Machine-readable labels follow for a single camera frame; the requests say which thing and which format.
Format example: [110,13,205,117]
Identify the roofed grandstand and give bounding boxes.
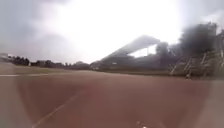
[89,34,174,73]

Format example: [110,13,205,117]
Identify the red running track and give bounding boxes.
[0,63,224,128]

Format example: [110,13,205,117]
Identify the row of distant trees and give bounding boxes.
[6,55,91,71]

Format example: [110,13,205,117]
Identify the white lane lines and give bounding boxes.
[0,73,84,128]

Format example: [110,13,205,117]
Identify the grass strip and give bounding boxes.
[9,65,101,76]

